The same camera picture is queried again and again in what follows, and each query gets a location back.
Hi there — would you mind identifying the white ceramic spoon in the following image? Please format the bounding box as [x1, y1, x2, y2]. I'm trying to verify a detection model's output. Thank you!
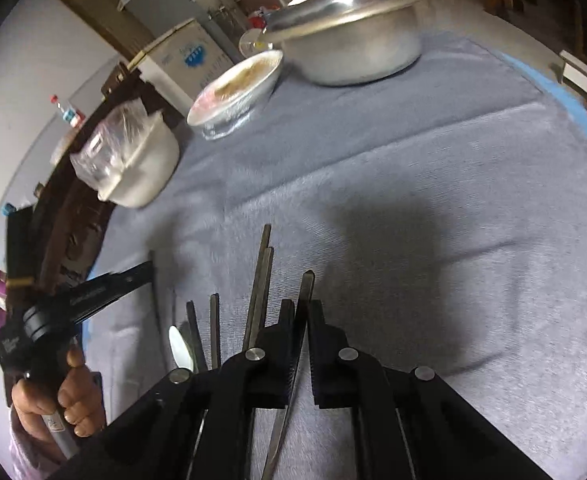
[168, 325, 196, 373]

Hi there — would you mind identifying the dark chopstick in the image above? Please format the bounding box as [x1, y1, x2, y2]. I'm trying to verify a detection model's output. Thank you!
[261, 270, 315, 480]
[210, 292, 221, 370]
[252, 246, 274, 348]
[243, 223, 272, 351]

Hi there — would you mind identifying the pink sleeved forearm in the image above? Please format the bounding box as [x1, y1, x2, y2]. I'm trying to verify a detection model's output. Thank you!
[9, 408, 67, 479]

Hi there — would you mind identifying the person's left hand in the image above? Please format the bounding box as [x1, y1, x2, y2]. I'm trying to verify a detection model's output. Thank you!
[12, 344, 106, 446]

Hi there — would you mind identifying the dark carved wooden table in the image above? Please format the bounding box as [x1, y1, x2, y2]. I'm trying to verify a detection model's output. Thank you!
[31, 63, 181, 295]

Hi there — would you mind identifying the white bowl with plastic bag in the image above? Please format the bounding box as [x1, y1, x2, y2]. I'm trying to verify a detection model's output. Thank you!
[70, 99, 180, 208]

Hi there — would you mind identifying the grey table cloth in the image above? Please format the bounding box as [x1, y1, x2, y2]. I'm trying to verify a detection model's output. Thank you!
[85, 32, 587, 479]

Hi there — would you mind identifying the clear plastic water bottle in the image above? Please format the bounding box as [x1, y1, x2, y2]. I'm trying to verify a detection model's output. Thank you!
[50, 94, 85, 129]

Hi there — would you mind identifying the patterned bowl with food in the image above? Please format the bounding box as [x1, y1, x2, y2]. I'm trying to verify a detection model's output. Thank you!
[187, 50, 284, 141]

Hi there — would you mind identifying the white chest freezer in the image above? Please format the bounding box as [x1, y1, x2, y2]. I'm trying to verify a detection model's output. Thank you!
[128, 20, 234, 117]

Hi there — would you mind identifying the grey refrigerator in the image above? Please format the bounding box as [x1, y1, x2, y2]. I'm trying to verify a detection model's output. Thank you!
[117, 0, 244, 63]

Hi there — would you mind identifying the steel pot with lid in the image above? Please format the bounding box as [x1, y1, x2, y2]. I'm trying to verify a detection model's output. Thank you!
[261, 0, 421, 87]

